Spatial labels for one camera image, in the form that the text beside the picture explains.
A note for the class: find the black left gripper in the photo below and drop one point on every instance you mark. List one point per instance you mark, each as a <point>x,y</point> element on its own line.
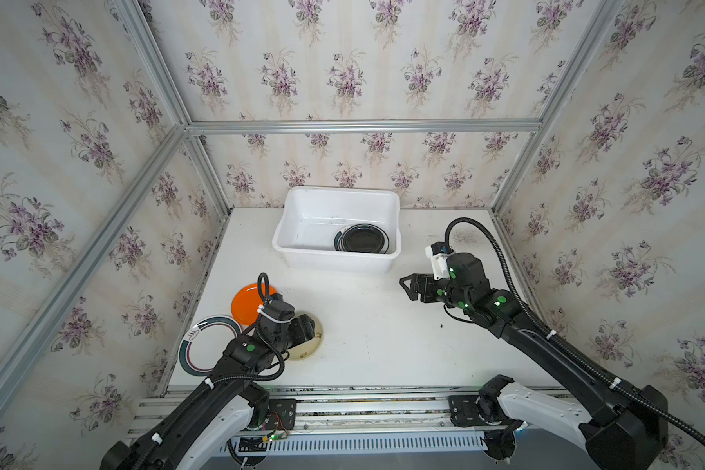
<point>304,329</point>

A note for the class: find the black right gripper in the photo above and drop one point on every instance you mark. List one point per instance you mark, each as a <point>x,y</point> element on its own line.
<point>431,285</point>

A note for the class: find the yellowish cream plate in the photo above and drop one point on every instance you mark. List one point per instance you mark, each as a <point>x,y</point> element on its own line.
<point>307,349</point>

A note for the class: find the white plate black rim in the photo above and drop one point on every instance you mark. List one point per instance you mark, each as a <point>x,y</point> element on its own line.
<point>337,239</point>

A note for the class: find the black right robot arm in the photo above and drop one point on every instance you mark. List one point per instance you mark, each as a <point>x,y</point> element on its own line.
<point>618,425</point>

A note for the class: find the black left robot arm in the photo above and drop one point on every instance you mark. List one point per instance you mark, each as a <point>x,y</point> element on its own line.
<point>227,401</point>

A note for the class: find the white plastic bin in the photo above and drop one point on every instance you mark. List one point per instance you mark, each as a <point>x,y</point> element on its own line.
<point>314,220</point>

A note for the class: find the orange plate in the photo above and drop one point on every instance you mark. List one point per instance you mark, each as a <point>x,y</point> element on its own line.
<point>245,305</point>

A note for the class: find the white green rim plate left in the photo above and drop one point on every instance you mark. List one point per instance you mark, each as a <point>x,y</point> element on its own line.
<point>203,344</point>

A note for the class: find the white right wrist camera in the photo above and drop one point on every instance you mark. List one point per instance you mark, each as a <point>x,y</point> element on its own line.
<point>438,254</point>

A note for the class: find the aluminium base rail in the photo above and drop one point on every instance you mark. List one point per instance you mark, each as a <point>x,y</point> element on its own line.
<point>293,421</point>

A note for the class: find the aluminium frame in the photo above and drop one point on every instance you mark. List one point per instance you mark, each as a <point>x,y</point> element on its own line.
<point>24,354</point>

